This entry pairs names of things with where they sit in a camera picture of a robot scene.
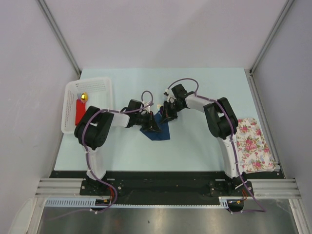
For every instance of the white slotted cable duct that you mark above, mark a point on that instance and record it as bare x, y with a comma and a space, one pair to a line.
70, 202

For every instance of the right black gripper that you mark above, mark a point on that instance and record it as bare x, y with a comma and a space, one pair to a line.
167, 115

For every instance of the white plastic basket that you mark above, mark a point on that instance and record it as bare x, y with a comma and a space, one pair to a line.
99, 94

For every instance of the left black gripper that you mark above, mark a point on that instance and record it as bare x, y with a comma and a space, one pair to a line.
151, 124

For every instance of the dark blue paper napkin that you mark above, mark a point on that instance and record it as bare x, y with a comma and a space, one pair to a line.
158, 136

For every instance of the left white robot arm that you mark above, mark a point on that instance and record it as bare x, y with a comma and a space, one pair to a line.
94, 127

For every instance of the gold metal spoon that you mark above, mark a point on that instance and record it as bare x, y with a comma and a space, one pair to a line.
83, 97

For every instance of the aluminium frame rail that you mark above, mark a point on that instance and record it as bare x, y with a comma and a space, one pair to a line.
263, 188

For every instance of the floral plastic tray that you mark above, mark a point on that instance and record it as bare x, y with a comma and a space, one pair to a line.
254, 155

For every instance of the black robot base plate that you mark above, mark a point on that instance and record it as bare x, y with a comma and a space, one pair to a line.
165, 188

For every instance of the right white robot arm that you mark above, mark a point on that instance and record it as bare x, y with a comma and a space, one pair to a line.
221, 119

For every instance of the red rolled napkin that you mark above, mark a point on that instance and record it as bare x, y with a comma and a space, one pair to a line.
80, 111

